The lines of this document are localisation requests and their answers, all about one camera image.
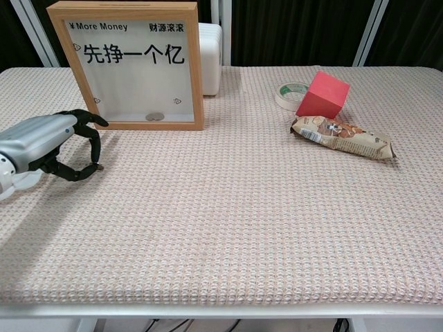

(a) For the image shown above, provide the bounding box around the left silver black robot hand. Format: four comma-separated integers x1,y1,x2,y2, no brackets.
0,109,110,183

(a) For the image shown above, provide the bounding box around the white flower-shaped paint palette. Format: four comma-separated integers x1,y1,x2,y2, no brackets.
0,172,43,203

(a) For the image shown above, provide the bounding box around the white foam box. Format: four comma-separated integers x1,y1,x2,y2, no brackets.
198,22,224,97

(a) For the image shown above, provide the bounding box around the pink waffle-weave tablecloth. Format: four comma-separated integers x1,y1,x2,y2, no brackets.
0,65,443,306

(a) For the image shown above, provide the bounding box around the beige masking tape roll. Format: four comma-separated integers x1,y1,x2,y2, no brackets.
275,82,310,111

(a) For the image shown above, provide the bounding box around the black curtain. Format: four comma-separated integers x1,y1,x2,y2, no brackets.
0,0,443,72

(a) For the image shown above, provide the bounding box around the red cube block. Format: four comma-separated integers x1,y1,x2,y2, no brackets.
296,70,351,120

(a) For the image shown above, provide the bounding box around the brown snack packet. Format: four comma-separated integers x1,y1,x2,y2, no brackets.
289,116,399,161

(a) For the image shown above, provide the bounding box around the silver metal frame post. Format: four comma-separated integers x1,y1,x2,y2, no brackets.
9,0,62,68
352,0,391,67
210,0,233,67

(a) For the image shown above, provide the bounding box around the wooden frame money box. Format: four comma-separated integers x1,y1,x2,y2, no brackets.
46,1,205,131

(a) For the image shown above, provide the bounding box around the white table frame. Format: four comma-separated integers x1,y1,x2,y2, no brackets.
0,302,443,332

